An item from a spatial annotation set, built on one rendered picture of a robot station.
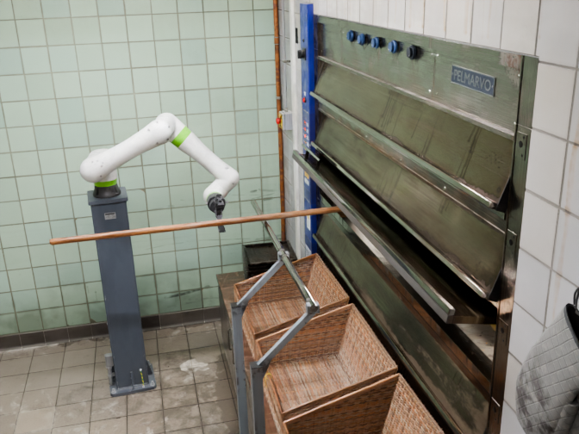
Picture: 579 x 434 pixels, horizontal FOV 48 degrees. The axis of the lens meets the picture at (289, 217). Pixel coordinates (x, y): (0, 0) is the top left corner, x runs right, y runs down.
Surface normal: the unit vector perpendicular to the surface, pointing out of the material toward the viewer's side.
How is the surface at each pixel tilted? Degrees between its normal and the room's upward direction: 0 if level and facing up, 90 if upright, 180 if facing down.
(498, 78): 90
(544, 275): 90
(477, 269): 70
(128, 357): 90
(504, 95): 90
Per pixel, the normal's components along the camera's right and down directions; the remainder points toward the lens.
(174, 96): 0.23, 0.34
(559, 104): -0.97, 0.11
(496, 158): -0.93, -0.22
